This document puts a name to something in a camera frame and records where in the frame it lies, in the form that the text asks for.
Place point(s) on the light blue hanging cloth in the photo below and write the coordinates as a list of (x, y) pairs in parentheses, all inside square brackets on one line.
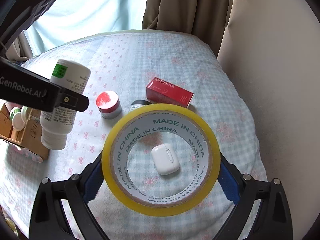
[(69, 20)]

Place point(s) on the red carton box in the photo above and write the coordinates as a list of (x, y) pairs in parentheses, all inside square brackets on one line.
[(161, 91)]

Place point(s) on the white pill bottle green label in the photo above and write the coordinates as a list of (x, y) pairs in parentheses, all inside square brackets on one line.
[(56, 125)]

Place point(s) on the yellow tape roll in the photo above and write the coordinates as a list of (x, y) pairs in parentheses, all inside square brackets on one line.
[(160, 117)]

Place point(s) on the white jar pale green label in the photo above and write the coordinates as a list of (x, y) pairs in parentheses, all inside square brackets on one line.
[(25, 113)]

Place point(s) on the small white jar black lid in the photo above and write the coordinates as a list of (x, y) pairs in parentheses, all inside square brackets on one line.
[(139, 103)]

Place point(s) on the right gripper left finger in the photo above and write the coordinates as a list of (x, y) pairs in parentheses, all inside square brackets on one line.
[(93, 179)]

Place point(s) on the beige left curtain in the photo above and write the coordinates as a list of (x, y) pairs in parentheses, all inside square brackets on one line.
[(20, 49)]

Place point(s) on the cardboard box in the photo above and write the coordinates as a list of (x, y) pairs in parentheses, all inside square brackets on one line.
[(26, 142)]

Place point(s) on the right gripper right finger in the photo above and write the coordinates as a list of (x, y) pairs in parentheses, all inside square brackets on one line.
[(229, 180)]

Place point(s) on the checkered floral bed sheet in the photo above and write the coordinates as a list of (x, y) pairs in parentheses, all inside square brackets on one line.
[(126, 63)]

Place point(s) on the white jar striped green label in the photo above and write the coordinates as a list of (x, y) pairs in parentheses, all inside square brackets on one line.
[(15, 117)]

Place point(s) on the red lid small jar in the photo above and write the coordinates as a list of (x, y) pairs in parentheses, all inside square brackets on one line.
[(108, 104)]

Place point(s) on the brown right curtain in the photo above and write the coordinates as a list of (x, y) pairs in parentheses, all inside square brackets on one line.
[(205, 19)]

